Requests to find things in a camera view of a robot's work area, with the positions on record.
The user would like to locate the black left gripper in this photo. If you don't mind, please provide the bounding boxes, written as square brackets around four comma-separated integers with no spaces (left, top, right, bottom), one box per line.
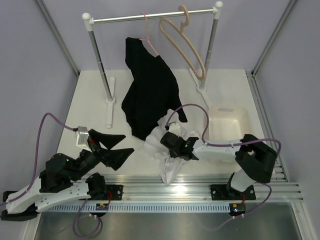
[69,129,135,182]

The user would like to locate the white t shirt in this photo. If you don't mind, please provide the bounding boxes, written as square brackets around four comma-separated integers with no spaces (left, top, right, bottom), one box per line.
[141,126,187,185]

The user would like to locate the beige wooden hanger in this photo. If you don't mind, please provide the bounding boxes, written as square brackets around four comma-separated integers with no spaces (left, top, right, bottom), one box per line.
[158,4,206,81]

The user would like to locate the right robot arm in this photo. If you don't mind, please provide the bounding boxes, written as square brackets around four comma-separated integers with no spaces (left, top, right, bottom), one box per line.
[160,132,278,201]

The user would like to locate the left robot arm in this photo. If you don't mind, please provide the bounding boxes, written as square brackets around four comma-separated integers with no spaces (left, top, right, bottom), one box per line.
[0,126,135,222]

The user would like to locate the black t shirt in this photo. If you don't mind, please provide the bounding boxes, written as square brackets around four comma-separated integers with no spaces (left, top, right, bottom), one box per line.
[121,37,182,141]

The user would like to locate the white plastic bin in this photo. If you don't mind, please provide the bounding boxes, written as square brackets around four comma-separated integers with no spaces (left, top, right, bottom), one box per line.
[207,104,253,141]

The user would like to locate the silver clothes rack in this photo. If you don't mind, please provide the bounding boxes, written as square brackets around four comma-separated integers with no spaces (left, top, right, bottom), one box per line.
[81,0,224,130]

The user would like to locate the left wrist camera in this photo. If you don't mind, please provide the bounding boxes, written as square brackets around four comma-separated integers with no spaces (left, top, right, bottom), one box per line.
[75,126,91,152]

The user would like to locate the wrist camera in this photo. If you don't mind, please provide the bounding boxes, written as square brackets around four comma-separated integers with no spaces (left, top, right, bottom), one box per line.
[75,126,91,152]
[165,122,181,133]

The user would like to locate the aluminium rail base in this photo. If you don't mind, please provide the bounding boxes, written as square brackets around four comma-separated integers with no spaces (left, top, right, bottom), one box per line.
[32,159,305,203]

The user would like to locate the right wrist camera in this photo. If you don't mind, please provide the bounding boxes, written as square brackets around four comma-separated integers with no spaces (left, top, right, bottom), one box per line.
[165,122,181,133]

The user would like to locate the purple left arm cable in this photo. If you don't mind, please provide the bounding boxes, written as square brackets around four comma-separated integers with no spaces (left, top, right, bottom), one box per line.
[0,112,103,237]

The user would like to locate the white slotted cable duct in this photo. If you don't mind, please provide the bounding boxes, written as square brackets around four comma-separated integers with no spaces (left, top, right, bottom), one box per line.
[47,201,231,213]

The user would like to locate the pink wire hanger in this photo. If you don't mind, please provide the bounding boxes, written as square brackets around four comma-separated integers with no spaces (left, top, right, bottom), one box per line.
[140,12,159,57]

